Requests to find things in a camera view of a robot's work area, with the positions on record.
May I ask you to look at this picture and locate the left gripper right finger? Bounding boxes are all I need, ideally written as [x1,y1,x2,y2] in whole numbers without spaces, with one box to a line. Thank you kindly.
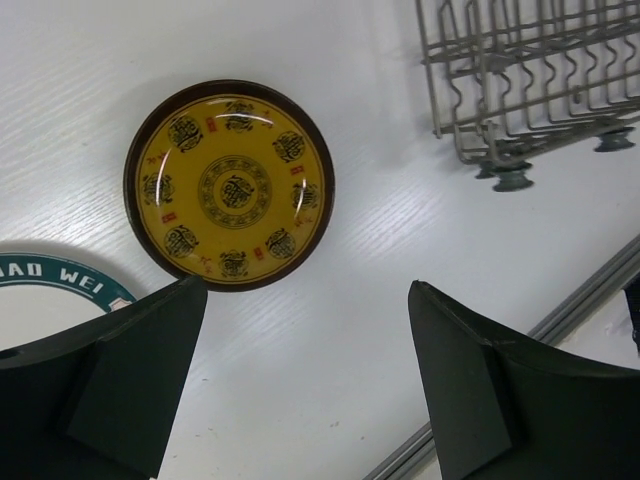
[407,280,640,480]

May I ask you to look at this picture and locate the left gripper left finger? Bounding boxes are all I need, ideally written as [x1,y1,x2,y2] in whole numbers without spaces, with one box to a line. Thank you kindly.
[1,276,208,479]

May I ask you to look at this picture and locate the white plate green lettered rim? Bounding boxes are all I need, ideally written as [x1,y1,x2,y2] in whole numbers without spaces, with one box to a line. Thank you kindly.
[1,243,137,313]

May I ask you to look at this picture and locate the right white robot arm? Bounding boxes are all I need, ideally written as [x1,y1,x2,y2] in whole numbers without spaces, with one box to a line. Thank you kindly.
[624,276,640,354]

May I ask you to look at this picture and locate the aluminium rail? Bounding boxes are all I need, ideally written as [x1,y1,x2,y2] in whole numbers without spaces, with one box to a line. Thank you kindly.
[362,244,640,480]

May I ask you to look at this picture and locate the grey wire dish rack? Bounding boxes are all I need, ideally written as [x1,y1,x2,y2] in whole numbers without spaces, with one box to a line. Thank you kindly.
[415,0,639,193]

